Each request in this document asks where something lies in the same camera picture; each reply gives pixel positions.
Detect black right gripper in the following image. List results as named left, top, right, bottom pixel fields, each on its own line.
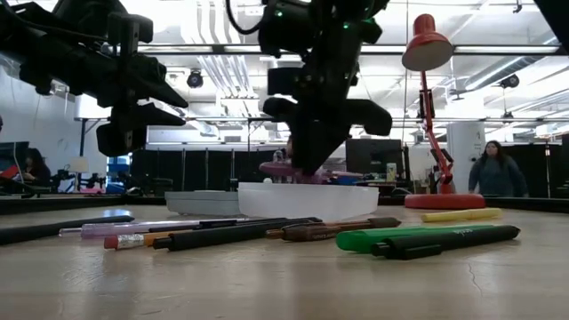
left=261, top=42, right=395, bottom=177

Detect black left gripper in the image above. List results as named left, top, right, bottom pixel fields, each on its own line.
left=18, top=12, right=189, bottom=157

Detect purple scissors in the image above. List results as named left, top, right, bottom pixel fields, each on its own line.
left=259, top=160, right=365, bottom=185

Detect brown marker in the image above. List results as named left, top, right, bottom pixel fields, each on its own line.
left=265, top=216, right=403, bottom=243

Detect translucent purple pen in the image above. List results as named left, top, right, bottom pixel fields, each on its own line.
left=58, top=218, right=251, bottom=241

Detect orange pencil with red eraser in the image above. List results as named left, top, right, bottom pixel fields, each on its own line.
left=103, top=228, right=197, bottom=252

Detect green marker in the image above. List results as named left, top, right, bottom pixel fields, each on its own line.
left=335, top=223, right=495, bottom=255

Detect thin black pen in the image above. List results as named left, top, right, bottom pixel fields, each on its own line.
left=148, top=217, right=288, bottom=234

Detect long black pen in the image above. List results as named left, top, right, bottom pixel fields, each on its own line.
left=152, top=216, right=324, bottom=252

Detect dark grey pen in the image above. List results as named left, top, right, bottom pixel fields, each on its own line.
left=0, top=214, right=136, bottom=247

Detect yellow highlighter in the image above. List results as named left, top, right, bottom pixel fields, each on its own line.
left=421, top=207, right=504, bottom=224

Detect black pen with clip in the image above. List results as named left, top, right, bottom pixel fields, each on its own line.
left=371, top=224, right=522, bottom=261

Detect clear plastic supply box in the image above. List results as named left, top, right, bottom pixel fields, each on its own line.
left=237, top=180, right=381, bottom=222

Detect clear plastic pencil box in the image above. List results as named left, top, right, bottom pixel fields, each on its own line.
left=164, top=189, right=244, bottom=218

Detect black computer monitor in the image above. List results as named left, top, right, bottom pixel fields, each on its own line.
left=345, top=138, right=405, bottom=181

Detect blue chair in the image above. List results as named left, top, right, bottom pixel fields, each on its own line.
left=106, top=154, right=132, bottom=195

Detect black room partition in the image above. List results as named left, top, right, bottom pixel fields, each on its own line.
left=129, top=148, right=288, bottom=194

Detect small white lampshade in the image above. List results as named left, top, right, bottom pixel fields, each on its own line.
left=67, top=156, right=91, bottom=175

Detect red desk lamp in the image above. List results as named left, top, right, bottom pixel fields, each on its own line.
left=401, top=12, right=486, bottom=211

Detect seated person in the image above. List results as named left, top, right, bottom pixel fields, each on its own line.
left=21, top=148, right=53, bottom=188

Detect dark laptop screen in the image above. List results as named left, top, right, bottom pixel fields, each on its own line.
left=0, top=140, right=31, bottom=180

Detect white round pillar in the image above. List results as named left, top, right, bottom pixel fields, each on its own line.
left=445, top=120, right=487, bottom=196

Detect standing person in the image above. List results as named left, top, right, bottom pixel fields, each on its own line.
left=467, top=140, right=531, bottom=199

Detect black ceiling camera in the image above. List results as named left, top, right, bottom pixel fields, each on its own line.
left=499, top=73, right=521, bottom=90
left=186, top=69, right=205, bottom=90

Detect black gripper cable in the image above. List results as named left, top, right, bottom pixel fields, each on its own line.
left=223, top=0, right=268, bottom=36

